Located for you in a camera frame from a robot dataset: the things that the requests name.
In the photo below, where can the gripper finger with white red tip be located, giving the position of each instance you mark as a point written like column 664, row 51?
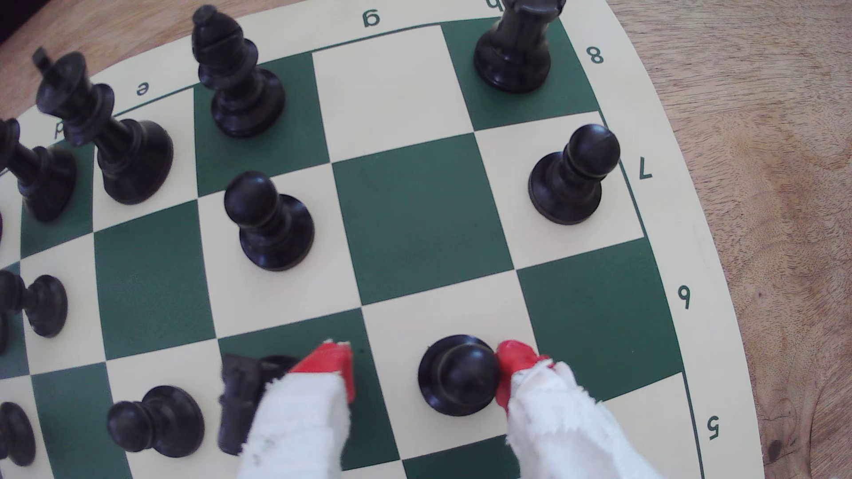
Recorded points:
column 299, row 426
column 559, row 426

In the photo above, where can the black pawn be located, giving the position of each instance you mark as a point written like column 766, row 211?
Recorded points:
column 43, row 304
column 459, row 376
column 271, row 225
column 160, row 420
column 571, row 178

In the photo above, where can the green cream chess board mat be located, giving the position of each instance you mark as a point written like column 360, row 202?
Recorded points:
column 419, row 213

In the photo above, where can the black knight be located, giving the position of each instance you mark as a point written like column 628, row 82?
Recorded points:
column 241, row 399
column 13, row 434

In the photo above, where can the black king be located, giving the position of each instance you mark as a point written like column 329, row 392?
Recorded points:
column 126, row 156

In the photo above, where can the black bishop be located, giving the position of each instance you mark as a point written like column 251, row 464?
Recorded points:
column 238, row 83

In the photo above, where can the black queen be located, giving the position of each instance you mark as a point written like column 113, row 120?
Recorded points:
column 43, row 179

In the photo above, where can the black rook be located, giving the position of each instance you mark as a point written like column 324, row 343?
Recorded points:
column 512, row 56

